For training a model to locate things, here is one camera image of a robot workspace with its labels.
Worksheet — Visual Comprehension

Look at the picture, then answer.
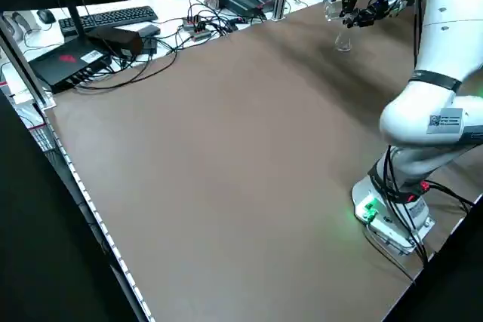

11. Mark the small black adapter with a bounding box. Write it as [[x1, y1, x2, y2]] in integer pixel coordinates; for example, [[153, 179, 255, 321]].
[[137, 23, 162, 38]]

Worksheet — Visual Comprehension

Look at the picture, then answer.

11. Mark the black computer mouse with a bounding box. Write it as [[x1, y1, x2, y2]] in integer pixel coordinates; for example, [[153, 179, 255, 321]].
[[36, 8, 57, 24]]

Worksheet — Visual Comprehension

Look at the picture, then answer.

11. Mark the clear glass conical flask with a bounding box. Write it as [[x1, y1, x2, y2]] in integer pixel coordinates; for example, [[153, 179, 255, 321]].
[[334, 29, 354, 53]]

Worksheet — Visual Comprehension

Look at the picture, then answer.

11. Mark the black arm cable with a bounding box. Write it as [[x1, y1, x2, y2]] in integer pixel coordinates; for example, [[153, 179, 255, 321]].
[[379, 0, 423, 206]]

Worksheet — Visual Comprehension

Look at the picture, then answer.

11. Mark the black base cable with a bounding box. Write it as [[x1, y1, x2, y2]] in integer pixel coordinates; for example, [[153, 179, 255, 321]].
[[364, 180, 475, 285]]

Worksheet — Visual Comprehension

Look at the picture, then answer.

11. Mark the black power brick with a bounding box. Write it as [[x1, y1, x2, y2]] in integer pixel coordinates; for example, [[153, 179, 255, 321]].
[[85, 26, 145, 60]]

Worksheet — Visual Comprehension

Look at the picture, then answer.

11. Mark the clear glass beaker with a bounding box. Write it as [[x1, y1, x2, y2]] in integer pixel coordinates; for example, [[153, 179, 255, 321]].
[[323, 0, 346, 23]]

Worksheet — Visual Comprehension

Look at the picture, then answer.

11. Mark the black desk cable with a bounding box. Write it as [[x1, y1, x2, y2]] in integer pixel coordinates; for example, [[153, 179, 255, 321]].
[[73, 41, 179, 92]]

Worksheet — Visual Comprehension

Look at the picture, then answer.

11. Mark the black laptop red logo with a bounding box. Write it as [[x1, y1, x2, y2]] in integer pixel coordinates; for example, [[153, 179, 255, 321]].
[[28, 41, 114, 95]]

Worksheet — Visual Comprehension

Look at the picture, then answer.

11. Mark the black keyboard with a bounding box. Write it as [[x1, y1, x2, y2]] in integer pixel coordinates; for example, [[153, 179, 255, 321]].
[[58, 5, 159, 36]]

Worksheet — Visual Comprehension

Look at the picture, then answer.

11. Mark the grey handheld controller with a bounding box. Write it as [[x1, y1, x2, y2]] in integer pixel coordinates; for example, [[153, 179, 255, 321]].
[[11, 11, 38, 32]]

